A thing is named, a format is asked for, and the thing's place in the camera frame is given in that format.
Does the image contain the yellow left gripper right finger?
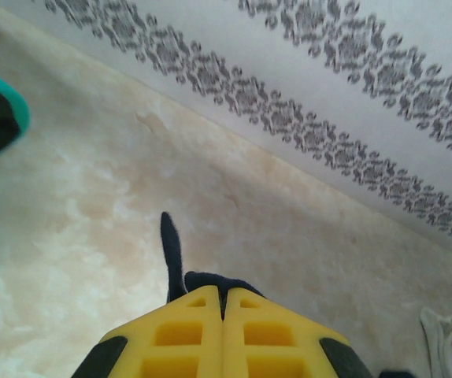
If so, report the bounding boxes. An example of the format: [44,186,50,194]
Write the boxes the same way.
[222,287,372,378]

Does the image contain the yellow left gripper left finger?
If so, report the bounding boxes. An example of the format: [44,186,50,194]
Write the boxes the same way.
[70,286,225,378]

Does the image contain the navy blue t-shirt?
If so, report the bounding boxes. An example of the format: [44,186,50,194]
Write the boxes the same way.
[160,211,266,306]

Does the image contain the white folded t-shirt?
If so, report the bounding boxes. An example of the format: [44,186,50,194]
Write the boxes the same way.
[420,306,452,378]

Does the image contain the teal plastic basket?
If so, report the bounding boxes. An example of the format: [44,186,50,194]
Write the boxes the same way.
[0,54,31,194]

